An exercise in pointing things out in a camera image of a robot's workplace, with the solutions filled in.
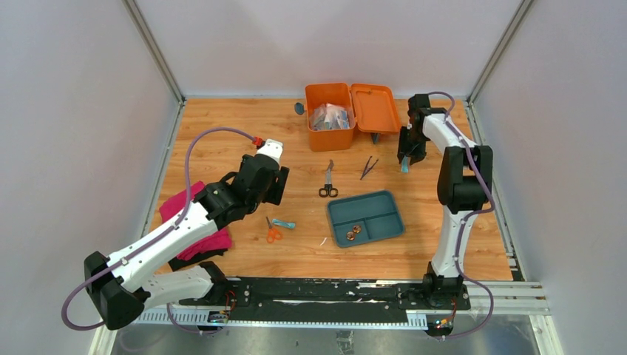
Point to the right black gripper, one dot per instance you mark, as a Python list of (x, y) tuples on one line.
[(404, 149)]

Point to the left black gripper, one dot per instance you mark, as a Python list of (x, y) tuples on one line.
[(274, 193)]

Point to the blue foil sachet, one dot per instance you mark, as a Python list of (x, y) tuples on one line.
[(283, 224)]

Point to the small clear bag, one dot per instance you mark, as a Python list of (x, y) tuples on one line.
[(318, 118)]

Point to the orange medicine box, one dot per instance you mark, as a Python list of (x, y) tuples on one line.
[(371, 109)]

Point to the clear bag blue items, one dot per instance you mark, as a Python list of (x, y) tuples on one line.
[(335, 117)]

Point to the teal plastic tray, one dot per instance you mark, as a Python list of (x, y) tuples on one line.
[(376, 212)]

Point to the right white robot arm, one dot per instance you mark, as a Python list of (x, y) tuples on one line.
[(464, 187)]

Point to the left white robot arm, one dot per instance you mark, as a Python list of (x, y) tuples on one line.
[(123, 284)]

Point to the small orange scissors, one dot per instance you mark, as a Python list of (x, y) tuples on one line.
[(273, 233)]

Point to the black bandage scissors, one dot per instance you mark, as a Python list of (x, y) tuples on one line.
[(328, 190)]

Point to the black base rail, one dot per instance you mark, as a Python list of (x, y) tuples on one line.
[(323, 303)]

